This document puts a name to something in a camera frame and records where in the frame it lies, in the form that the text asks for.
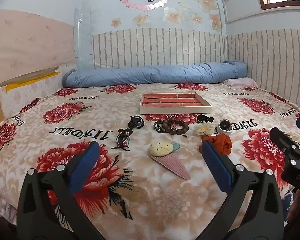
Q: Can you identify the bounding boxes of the wooden bead bracelet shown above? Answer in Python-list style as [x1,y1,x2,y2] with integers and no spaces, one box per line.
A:
[162,119,190,137]

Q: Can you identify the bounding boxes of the flower wall stickers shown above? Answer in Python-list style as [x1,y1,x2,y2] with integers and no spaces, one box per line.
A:
[111,0,222,32]

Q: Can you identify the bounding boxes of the red floral bed blanket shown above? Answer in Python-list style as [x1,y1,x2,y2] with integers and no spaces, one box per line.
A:
[0,81,300,240]

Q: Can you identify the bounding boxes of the small black hair clip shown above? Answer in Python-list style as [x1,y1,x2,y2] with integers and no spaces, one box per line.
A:
[196,114,215,124]

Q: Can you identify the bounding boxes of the pink wooden headboard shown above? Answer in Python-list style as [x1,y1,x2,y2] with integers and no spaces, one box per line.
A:
[0,9,76,88]

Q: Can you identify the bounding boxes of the pale floral sheet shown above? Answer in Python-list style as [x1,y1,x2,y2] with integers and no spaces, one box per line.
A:
[0,64,77,118]

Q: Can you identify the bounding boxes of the black hair claw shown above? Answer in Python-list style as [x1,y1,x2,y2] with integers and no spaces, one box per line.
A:
[128,115,145,130]

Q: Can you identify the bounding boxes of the colourful fish hair clip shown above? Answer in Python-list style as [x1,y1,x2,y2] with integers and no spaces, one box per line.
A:
[111,128,133,152]

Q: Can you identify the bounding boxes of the yellow strip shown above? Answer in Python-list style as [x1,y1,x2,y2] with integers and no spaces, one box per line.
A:
[5,71,60,92]

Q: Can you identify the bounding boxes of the vertical wall pipe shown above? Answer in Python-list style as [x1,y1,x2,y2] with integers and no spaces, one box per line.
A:
[221,0,231,34]

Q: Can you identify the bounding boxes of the rolled blue duvet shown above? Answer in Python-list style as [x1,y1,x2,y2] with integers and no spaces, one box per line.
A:
[62,60,248,89]

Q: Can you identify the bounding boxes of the orange fabric scrunchie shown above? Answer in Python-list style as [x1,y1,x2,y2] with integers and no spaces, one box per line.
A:
[199,133,233,156]

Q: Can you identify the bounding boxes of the dark patterned cloth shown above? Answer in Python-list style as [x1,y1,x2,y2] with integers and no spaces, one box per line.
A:
[282,189,300,230]

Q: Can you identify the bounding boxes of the pineapple pink hair clip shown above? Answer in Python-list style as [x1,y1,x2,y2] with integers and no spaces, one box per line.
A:
[149,141,192,180]

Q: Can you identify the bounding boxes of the cream flower hair clip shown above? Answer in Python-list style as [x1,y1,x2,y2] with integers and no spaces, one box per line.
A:
[193,122,215,137]

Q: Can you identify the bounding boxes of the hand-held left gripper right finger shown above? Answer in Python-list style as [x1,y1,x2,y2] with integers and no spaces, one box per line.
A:
[195,140,287,240]

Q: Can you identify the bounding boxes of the clear plastic sheet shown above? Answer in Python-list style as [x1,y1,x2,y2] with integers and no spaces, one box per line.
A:
[74,6,94,71]

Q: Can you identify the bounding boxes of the black and white hair tie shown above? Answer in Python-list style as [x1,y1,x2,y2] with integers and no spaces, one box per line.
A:
[217,119,233,134]

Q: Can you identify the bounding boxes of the brick-pattern lined tray box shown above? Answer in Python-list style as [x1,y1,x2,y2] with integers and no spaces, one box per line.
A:
[139,92,212,115]

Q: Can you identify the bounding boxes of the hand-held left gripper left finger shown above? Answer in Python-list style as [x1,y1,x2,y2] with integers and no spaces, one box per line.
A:
[16,141,107,240]

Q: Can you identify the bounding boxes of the pink pillow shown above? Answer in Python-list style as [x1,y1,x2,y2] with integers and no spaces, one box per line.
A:
[222,77,258,89]

